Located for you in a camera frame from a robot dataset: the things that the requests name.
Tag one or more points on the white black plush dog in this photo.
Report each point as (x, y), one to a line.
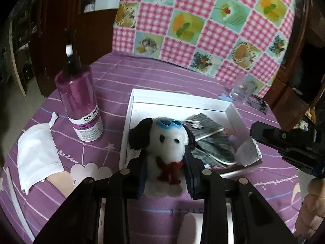
(167, 144)

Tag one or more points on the pink checkered chair cover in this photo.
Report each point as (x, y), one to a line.
(203, 30)

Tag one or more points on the white face mask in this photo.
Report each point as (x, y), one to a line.
(38, 157)

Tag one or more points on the purple striped tablecloth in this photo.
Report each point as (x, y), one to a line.
(114, 81)

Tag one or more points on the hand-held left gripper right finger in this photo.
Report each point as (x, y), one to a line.
(191, 178)

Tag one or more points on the person's right hand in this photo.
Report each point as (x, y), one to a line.
(312, 203)

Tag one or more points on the purple white bottle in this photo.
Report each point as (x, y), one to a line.
(78, 101)

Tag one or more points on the white paper strip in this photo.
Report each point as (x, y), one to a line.
(16, 200)

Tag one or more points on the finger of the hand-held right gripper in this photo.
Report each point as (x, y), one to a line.
(269, 134)

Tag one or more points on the white cardboard box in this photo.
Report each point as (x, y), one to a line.
(177, 108)

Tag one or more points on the dark wooden cabinet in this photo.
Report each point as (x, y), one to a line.
(50, 30)
(287, 101)

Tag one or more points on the clear glass cup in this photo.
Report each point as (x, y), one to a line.
(241, 94)

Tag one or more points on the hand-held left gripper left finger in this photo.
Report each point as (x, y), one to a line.
(141, 183)

